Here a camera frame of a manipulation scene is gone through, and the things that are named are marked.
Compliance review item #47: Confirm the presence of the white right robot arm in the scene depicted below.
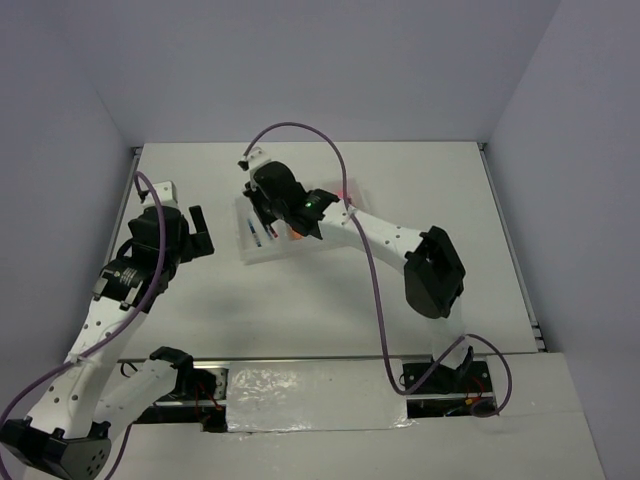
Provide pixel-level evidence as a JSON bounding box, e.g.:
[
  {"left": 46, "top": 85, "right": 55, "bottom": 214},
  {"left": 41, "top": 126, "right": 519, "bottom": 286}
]
[{"left": 239, "top": 158, "right": 473, "bottom": 391}]

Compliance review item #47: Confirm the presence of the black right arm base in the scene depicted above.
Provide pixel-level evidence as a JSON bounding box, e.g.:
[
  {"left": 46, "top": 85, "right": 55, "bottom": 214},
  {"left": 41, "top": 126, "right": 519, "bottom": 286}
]
[{"left": 399, "top": 357, "right": 493, "bottom": 395}]

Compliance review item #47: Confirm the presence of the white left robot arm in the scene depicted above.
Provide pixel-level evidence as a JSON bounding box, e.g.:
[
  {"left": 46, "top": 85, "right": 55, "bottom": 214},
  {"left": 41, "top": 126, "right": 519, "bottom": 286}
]
[{"left": 1, "top": 206, "right": 214, "bottom": 479}]

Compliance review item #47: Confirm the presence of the white three-compartment tray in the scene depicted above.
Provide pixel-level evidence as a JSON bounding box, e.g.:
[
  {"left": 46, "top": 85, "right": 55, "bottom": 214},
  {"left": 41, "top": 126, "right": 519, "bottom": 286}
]
[{"left": 233, "top": 177, "right": 374, "bottom": 265}]

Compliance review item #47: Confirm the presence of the silver foil tape sheet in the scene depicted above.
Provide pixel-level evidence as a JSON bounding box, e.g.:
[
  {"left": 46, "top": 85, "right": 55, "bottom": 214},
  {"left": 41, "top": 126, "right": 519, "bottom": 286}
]
[{"left": 226, "top": 360, "right": 411, "bottom": 433}]

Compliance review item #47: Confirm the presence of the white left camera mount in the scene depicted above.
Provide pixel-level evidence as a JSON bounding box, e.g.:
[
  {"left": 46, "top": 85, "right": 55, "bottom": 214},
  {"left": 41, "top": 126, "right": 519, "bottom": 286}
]
[{"left": 141, "top": 181, "right": 179, "bottom": 209}]

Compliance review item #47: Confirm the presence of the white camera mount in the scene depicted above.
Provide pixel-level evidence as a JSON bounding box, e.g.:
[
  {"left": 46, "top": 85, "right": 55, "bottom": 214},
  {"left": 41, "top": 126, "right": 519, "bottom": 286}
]
[
  {"left": 141, "top": 181, "right": 179, "bottom": 209},
  {"left": 238, "top": 146, "right": 272, "bottom": 172}
]

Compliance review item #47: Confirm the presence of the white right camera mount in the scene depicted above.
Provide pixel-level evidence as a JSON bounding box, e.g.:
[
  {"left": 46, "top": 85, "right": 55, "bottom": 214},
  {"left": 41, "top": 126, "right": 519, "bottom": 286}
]
[{"left": 238, "top": 146, "right": 272, "bottom": 172}]

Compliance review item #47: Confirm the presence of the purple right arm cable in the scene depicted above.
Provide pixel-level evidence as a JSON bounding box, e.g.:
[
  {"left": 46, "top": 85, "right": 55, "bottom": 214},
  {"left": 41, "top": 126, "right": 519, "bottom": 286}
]
[{"left": 242, "top": 121, "right": 514, "bottom": 417}]

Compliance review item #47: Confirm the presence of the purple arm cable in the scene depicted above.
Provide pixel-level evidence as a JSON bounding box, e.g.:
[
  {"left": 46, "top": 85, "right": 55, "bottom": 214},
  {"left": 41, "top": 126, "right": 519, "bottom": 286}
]
[
  {"left": 242, "top": 121, "right": 514, "bottom": 417},
  {"left": 0, "top": 171, "right": 169, "bottom": 480}
]

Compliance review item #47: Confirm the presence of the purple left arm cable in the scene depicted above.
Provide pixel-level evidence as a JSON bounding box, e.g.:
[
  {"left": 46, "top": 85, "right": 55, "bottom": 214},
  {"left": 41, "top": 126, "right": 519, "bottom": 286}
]
[{"left": 0, "top": 171, "right": 169, "bottom": 480}]

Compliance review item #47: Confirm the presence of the aluminium table edge rail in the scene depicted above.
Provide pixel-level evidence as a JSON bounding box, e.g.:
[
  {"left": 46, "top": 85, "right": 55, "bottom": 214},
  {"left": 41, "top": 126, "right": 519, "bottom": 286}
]
[{"left": 477, "top": 142, "right": 548, "bottom": 352}]

